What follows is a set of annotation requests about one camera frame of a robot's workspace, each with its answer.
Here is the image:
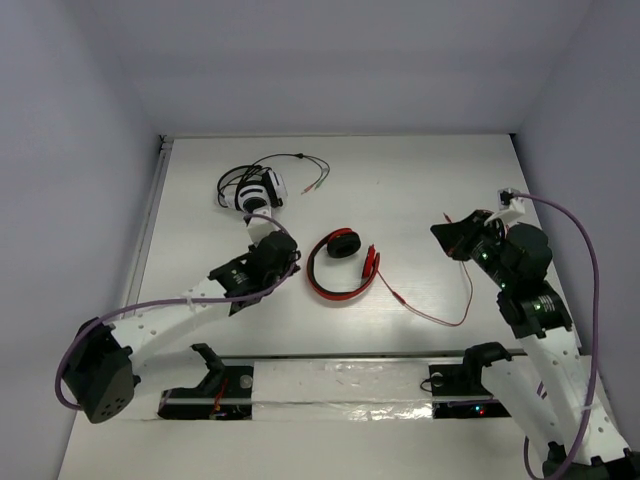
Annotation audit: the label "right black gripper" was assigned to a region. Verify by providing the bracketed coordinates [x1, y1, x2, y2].
[430, 209, 516, 289]

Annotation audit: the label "red black headphones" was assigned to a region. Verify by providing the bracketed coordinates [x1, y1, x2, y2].
[305, 228, 381, 302]

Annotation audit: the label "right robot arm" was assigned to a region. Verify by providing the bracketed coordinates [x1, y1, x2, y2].
[430, 210, 639, 479]

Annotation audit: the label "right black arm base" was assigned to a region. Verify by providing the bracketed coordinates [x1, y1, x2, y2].
[419, 342, 512, 420]

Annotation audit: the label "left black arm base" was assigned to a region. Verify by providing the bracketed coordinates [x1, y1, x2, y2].
[157, 343, 254, 421]

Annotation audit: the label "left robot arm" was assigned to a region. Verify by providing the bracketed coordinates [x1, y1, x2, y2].
[54, 230, 300, 424]

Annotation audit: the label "white black striped headphones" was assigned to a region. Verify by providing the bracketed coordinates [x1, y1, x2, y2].
[216, 165, 288, 213]

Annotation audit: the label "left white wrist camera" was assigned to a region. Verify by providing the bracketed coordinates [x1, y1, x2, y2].
[243, 210, 274, 245]

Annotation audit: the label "black cable with coloured plugs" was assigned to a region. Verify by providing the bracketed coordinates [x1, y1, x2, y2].
[249, 152, 331, 196]

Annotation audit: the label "aluminium rail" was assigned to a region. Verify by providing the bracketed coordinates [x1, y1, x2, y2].
[219, 349, 529, 361]

